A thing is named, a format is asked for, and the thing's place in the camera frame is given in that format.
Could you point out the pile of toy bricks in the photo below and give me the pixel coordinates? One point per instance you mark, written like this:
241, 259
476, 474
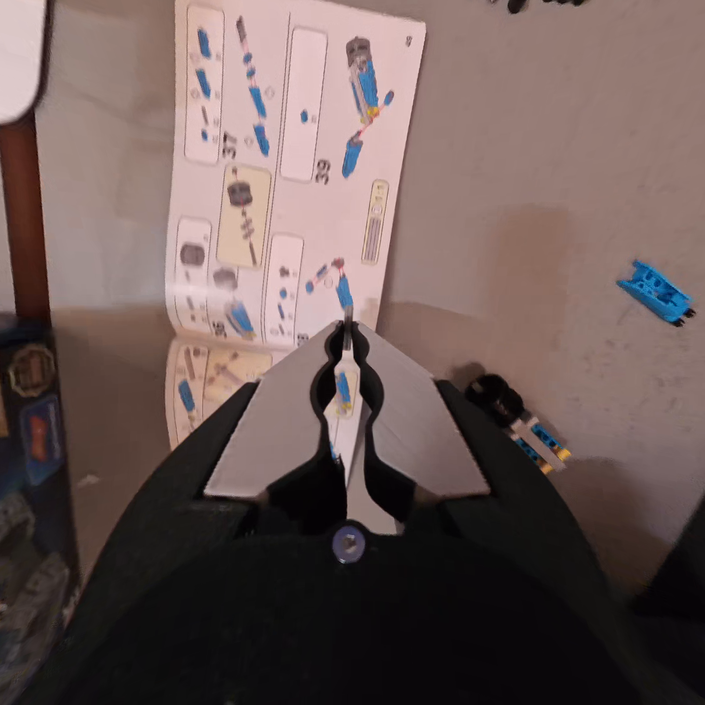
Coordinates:
517, 5

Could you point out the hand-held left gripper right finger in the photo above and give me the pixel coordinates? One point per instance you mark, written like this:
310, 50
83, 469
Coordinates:
424, 435

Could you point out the wheel and beam assembly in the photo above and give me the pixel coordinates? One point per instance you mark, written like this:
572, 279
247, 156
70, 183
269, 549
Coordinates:
495, 394

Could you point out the black axle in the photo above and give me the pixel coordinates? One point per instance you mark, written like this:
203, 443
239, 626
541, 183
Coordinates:
348, 330

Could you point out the robot kit box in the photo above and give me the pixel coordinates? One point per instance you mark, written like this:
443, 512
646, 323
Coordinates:
33, 440

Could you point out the blue panel brick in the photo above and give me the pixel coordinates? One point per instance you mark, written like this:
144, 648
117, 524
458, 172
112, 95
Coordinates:
655, 292

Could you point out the black studded mat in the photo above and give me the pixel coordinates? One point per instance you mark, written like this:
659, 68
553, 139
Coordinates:
677, 606

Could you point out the grey desk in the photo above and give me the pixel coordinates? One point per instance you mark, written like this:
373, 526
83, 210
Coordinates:
523, 137

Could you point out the white stand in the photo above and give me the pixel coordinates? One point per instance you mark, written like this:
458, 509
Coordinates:
16, 55

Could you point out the instruction manual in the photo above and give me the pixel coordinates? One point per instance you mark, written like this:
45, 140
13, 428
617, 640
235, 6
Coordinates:
308, 110

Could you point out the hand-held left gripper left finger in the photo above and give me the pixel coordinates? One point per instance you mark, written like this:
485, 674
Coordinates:
270, 435

